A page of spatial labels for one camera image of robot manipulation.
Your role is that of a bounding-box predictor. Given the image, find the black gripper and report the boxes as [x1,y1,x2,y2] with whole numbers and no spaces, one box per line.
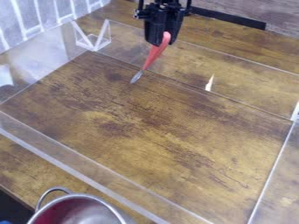
[135,0,192,46]

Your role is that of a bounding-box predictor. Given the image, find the pink handled metal spoon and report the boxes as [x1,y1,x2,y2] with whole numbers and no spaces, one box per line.
[129,31,171,84]

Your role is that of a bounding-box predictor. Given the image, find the black strip on table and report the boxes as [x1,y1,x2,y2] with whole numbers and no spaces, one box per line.
[191,6,267,31]

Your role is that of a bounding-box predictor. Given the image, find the stainless steel pot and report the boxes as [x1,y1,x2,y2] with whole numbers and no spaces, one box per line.
[26,186,136,224]

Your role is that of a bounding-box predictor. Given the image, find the clear acrylic corner bracket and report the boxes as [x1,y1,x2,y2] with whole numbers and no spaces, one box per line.
[71,19,112,52]

